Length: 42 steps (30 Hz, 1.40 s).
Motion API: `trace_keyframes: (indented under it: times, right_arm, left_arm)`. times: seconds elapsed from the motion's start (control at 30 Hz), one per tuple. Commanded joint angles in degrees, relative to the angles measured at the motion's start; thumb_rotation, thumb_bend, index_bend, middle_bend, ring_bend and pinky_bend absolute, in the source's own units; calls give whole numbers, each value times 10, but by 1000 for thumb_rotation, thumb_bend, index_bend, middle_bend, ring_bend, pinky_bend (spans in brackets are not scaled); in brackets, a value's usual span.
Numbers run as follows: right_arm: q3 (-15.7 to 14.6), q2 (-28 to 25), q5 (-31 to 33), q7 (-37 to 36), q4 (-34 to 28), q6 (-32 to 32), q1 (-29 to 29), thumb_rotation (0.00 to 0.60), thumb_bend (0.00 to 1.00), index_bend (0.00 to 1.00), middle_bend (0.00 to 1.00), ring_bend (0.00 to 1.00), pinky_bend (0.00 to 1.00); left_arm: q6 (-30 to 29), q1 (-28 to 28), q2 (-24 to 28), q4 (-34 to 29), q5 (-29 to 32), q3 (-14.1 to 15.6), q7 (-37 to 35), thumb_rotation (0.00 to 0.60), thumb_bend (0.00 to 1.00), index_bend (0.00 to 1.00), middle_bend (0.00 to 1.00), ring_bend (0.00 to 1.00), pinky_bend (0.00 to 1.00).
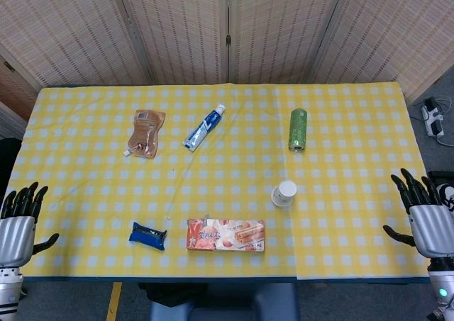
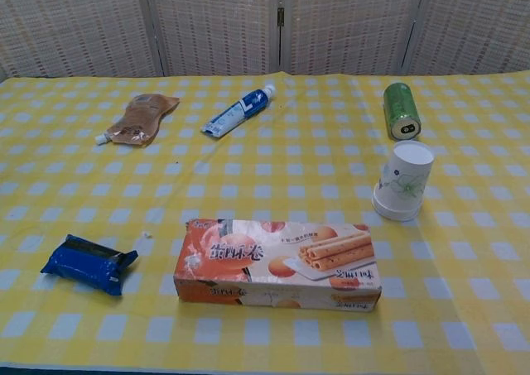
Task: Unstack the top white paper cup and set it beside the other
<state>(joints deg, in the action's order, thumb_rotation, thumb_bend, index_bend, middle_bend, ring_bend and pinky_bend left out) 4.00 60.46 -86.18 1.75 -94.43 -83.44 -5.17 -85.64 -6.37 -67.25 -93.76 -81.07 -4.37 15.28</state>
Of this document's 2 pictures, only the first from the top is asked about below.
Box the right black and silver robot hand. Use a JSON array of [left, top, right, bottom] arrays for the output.
[[382, 168, 454, 261]]

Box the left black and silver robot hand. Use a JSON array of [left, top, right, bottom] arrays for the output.
[[0, 181, 60, 268]]

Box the white floral paper cup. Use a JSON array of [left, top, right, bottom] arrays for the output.
[[272, 180, 297, 206]]

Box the black bag with white print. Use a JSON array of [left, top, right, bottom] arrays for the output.
[[427, 171, 454, 208]]

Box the white power strip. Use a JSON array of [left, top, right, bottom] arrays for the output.
[[421, 97, 446, 137]]

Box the yellow floor tape strip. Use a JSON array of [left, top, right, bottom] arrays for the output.
[[106, 281, 123, 321]]

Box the blue snack packet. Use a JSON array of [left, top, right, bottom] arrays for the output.
[[128, 221, 168, 252]]

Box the brown wooden side panel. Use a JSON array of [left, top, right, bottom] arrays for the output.
[[0, 54, 40, 120]]

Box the brown spouted refill pouch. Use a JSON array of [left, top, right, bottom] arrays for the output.
[[123, 108, 167, 159]]

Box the green drink can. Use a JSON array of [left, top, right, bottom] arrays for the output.
[[287, 108, 308, 153]]

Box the woven folding screen panel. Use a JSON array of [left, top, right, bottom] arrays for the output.
[[116, 0, 228, 85], [226, 0, 343, 84], [0, 0, 148, 87], [311, 0, 454, 101]]

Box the orange egg roll box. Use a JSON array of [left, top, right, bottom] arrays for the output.
[[186, 218, 267, 253]]

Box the yellow white checked tablecloth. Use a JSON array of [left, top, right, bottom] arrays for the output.
[[6, 82, 432, 281]]

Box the blue white toothpaste tube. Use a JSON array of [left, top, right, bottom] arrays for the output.
[[182, 103, 227, 152]]

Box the white power cable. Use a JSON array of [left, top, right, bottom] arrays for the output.
[[435, 96, 454, 147]]

